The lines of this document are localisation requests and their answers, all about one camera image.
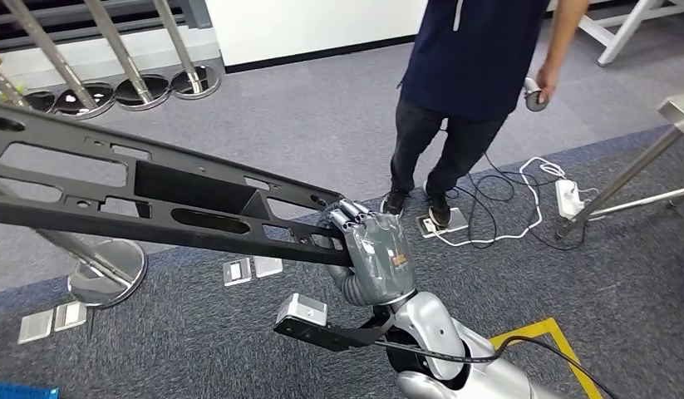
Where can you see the person's forearm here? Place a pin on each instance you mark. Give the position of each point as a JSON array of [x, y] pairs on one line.
[[564, 33]]

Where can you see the long black plastic bracket part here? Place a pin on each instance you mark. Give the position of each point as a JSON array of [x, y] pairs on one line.
[[127, 228]]

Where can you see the white metal frame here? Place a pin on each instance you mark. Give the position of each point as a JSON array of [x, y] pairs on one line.
[[622, 33]]

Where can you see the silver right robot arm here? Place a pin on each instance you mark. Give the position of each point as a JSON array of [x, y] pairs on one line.
[[429, 330]]

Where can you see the person's hand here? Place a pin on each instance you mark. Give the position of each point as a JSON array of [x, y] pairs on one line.
[[547, 80]]

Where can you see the white handheld controller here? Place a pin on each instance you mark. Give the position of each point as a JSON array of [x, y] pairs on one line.
[[529, 85]]

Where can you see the white power strip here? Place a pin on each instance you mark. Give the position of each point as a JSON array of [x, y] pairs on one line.
[[568, 201]]

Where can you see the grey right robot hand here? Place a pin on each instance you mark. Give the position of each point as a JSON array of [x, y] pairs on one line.
[[380, 259]]

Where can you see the black-topped chrome stanchion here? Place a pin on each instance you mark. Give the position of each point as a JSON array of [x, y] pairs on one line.
[[107, 272]]

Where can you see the person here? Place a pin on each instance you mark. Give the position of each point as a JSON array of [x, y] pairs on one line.
[[468, 55]]

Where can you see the plain metal floor plate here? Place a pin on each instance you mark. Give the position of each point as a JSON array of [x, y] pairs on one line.
[[36, 327], [268, 267]]

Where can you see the small yellow-green object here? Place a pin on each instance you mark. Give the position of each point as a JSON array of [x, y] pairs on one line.
[[20, 88]]

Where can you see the yellow floor tape marking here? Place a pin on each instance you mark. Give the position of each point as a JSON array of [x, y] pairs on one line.
[[523, 332]]

